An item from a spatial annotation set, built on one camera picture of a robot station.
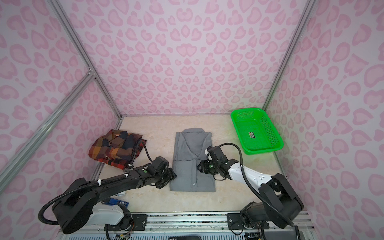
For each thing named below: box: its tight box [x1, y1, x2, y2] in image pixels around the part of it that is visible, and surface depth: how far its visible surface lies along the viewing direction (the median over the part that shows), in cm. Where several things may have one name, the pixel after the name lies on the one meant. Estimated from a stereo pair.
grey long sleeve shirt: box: [170, 128, 216, 192], surface depth 90 cm
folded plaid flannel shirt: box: [88, 129, 147, 170], surface depth 95 cm
